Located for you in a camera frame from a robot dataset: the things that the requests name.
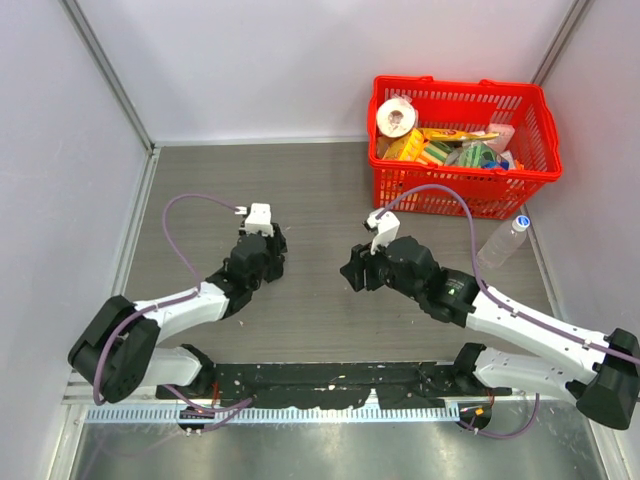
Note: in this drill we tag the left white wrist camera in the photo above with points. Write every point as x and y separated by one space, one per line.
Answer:
256 219

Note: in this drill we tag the green striped package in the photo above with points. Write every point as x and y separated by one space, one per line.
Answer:
477 154

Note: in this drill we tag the red plastic shopping basket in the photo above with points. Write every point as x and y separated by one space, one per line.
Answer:
497 191

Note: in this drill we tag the aluminium frame rail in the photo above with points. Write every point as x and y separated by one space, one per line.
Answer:
520 436

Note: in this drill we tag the yellow green sponge pack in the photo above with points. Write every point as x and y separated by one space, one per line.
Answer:
422 145

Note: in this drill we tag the yellow snack package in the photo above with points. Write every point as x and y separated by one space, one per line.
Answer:
451 135

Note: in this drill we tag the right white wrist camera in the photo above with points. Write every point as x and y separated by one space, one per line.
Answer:
384 226

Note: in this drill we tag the white box in basket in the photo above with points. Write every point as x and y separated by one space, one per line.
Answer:
503 135

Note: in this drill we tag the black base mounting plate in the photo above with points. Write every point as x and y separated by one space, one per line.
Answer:
337 386

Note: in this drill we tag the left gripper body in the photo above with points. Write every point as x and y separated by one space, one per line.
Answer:
275 248

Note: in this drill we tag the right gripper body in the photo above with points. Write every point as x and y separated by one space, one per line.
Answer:
357 267

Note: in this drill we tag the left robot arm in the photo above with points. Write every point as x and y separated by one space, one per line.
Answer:
120 352

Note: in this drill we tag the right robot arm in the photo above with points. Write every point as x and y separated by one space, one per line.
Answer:
596 372

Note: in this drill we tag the clear plastic water bottle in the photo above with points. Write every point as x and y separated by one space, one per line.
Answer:
504 242

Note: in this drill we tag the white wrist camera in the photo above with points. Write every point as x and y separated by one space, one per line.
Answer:
384 226
256 219

